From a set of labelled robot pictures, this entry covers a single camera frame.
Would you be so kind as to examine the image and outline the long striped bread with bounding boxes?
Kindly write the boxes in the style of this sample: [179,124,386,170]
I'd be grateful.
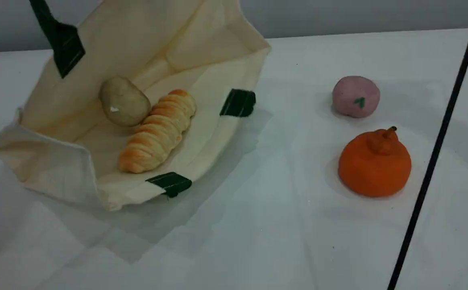
[118,89,197,174]

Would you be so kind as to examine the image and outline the brown potato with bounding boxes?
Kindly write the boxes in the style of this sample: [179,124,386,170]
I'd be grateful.
[98,77,152,128]

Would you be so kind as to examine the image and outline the white canvas bag green handles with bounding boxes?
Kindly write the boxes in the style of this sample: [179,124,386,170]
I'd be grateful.
[0,0,273,212]

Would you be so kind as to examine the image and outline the pink round pastry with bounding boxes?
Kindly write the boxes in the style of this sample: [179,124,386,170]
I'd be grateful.
[331,75,381,118]

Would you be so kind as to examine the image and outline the orange tangerine shaped pastry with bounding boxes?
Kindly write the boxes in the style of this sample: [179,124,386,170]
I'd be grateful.
[338,126,412,198]

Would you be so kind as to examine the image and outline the thin black cable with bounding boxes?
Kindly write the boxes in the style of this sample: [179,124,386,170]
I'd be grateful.
[387,0,468,290]

